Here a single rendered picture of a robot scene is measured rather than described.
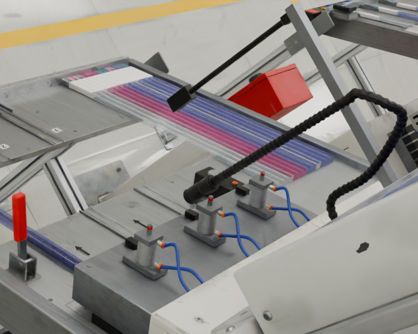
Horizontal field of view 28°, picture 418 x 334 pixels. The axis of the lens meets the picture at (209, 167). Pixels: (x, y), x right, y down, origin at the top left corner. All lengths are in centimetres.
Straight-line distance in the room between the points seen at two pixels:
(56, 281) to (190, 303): 22
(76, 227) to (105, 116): 38
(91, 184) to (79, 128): 105
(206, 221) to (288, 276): 35
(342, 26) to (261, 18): 114
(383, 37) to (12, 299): 148
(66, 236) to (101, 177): 138
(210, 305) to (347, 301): 26
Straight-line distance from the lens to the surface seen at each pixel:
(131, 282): 94
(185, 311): 88
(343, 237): 64
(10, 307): 102
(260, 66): 243
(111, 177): 253
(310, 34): 104
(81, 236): 113
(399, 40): 224
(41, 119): 145
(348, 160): 146
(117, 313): 94
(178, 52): 298
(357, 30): 229
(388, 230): 62
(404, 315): 61
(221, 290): 92
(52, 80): 159
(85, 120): 146
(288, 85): 196
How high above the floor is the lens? 190
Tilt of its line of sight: 42 degrees down
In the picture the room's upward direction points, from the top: 57 degrees clockwise
